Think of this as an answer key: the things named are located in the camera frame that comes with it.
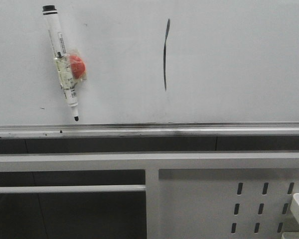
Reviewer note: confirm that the white whiteboard marker black tip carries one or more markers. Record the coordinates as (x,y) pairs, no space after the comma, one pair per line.
(61,58)

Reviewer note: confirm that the aluminium whiteboard tray rail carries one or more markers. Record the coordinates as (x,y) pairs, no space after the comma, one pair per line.
(150,130)

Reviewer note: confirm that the white whiteboard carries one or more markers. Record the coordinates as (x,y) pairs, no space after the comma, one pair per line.
(153,61)

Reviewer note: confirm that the white metal perforated frame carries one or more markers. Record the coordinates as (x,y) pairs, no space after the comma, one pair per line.
(218,195)

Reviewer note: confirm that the red round magnet taped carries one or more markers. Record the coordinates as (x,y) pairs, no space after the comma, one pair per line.
(78,66)

